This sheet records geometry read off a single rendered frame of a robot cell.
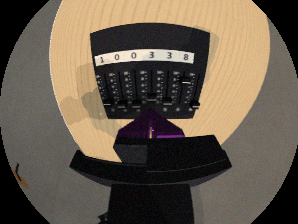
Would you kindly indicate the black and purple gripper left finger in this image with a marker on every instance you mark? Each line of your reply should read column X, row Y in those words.
column 138, row 127

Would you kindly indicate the black lighting desk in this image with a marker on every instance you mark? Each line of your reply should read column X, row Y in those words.
column 142, row 65

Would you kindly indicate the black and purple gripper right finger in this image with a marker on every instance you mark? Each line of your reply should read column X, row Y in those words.
column 163, row 128

